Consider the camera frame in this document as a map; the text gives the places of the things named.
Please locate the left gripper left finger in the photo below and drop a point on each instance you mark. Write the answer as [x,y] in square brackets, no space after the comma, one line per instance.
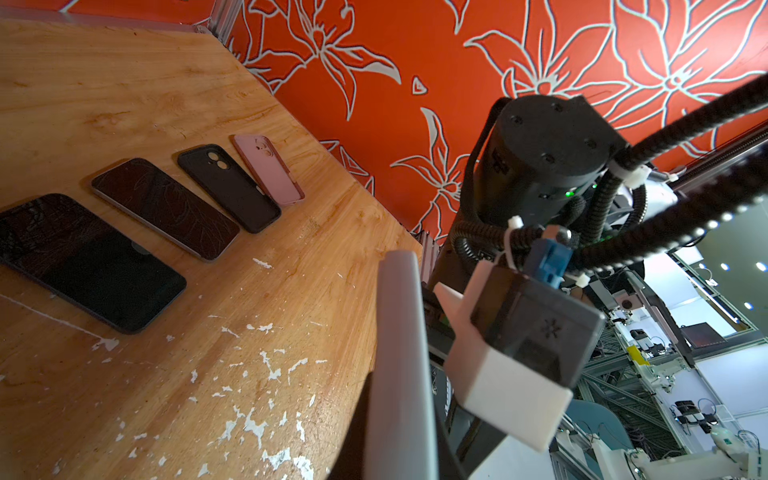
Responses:
[349,463]

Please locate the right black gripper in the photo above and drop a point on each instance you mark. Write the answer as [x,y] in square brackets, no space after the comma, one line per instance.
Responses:
[456,414]

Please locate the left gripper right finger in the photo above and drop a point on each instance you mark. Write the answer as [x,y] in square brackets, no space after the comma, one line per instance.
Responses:
[449,467]

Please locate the phone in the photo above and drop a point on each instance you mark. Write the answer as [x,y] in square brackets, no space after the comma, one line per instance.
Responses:
[58,243]
[146,193]
[400,436]

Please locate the pink phone case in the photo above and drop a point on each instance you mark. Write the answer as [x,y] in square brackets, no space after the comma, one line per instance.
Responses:
[267,166]

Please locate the dark phone case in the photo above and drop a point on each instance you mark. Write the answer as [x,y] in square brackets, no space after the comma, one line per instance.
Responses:
[222,178]

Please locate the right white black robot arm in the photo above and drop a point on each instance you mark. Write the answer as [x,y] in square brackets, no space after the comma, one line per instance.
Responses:
[538,187]

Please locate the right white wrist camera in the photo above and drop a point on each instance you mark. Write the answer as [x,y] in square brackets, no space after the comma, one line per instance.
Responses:
[520,343]

